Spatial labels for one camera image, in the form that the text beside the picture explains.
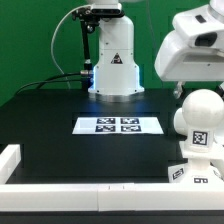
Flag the white table fence frame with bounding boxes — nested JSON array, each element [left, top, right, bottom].
[[0, 144, 224, 213]]

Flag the black cables on table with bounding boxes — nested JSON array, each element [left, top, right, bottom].
[[15, 71, 84, 95]]

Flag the white lamp base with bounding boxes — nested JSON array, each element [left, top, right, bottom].
[[168, 149, 224, 185]]

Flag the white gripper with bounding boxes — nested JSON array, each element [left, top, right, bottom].
[[155, 4, 224, 99]]

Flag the white marker sheet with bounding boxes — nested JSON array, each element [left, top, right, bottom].
[[73, 117, 163, 135]]

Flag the black camera on stand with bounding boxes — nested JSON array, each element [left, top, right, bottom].
[[72, 3, 124, 91]]

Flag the white lamp bulb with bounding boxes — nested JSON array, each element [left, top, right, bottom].
[[182, 89, 224, 153]]

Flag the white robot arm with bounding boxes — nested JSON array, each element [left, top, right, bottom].
[[87, 0, 224, 101]]

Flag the white lamp shade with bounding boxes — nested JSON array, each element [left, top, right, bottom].
[[173, 108, 224, 146]]

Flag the grey camera cable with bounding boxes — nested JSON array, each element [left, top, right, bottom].
[[50, 4, 91, 90]]

